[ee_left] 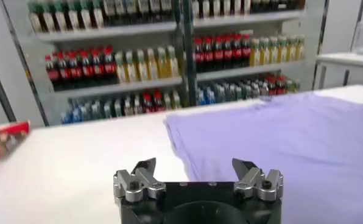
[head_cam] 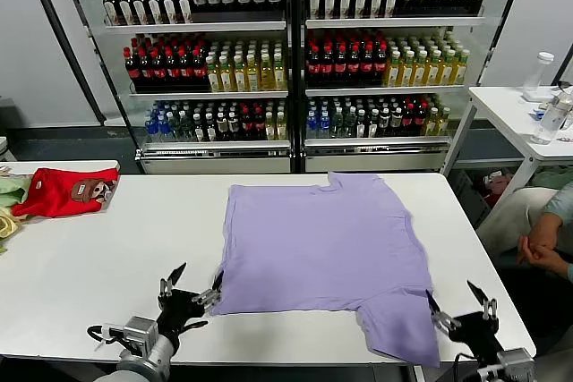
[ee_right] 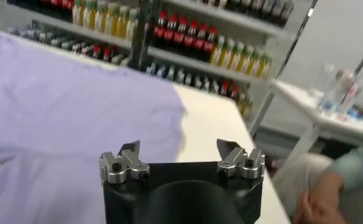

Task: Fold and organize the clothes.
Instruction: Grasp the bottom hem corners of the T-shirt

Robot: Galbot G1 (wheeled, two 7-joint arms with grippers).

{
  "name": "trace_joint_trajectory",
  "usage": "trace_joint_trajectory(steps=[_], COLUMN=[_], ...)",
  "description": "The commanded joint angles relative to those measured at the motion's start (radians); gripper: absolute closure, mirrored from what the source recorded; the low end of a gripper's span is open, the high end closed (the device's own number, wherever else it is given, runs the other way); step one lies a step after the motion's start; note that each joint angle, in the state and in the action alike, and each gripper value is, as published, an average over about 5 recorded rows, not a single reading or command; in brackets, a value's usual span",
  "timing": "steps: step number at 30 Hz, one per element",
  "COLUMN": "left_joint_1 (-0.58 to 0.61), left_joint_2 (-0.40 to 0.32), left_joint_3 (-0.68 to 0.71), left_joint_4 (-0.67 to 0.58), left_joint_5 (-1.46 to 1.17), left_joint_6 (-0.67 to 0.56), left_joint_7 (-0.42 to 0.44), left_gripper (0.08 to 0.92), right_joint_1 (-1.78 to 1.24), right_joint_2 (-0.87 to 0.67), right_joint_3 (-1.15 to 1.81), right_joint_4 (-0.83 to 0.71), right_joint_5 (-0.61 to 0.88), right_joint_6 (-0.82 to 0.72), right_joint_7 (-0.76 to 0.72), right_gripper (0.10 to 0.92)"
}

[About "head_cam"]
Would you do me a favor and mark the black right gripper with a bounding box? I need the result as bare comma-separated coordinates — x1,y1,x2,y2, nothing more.
423,279,506,369

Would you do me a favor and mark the pale yellow garment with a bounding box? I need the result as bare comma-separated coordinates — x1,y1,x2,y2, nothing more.
0,205,30,240

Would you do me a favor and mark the white side table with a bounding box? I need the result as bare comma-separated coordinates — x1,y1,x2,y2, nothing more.
440,85,573,233

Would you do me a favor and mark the red garment in crate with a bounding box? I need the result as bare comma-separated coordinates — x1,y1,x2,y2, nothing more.
482,170,514,207

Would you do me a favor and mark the clear plastic water bottle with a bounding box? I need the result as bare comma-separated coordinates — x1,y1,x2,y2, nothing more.
531,91,573,146

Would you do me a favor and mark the black storage crate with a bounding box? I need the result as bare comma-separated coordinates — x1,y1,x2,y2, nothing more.
447,166,493,229

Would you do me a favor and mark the black diagonal pole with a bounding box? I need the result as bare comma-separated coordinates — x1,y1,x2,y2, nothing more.
20,0,107,126
551,57,573,87

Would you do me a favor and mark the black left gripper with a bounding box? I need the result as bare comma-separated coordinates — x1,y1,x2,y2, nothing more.
156,261,226,348

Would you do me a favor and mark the shelf with bottles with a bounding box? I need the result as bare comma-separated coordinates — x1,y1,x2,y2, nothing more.
297,0,534,174

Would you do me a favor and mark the small white table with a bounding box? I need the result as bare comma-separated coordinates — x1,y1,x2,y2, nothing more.
0,158,121,177

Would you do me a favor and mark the teal shirt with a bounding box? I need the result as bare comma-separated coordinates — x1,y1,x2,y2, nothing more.
541,184,573,227

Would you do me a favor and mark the person's right hand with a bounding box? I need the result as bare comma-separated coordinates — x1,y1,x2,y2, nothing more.
515,234,554,267

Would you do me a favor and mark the white flat box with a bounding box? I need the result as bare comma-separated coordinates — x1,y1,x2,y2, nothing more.
521,86,559,104

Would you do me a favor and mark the purple T-shirt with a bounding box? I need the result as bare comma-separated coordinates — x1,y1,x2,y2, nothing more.
209,171,442,369

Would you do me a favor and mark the person's left forearm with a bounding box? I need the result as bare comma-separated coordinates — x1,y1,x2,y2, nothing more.
549,250,573,278

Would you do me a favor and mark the red T-shirt bear print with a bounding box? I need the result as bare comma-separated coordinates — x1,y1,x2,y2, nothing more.
12,166,121,218

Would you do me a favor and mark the person's left hand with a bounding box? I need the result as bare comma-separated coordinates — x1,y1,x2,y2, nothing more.
530,248,560,272

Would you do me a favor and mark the beige trousers leg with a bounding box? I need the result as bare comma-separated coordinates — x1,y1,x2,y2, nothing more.
476,187,565,253

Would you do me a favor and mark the green garment pile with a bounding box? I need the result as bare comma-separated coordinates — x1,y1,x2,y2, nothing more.
532,169,573,191

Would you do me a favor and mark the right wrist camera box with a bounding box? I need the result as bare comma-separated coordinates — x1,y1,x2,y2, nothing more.
496,348,536,374

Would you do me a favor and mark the open beverage cooler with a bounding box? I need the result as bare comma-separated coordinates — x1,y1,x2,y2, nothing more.
56,0,299,175

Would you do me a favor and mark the tall clear bottle white cap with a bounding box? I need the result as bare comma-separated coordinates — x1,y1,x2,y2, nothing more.
523,51,556,91

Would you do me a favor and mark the light green garment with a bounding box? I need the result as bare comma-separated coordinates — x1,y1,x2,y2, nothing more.
0,174,33,208

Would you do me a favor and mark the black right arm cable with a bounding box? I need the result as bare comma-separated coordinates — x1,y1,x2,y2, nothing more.
453,352,481,382

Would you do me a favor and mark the person's right forearm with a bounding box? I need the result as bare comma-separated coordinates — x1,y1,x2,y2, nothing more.
527,210,566,249

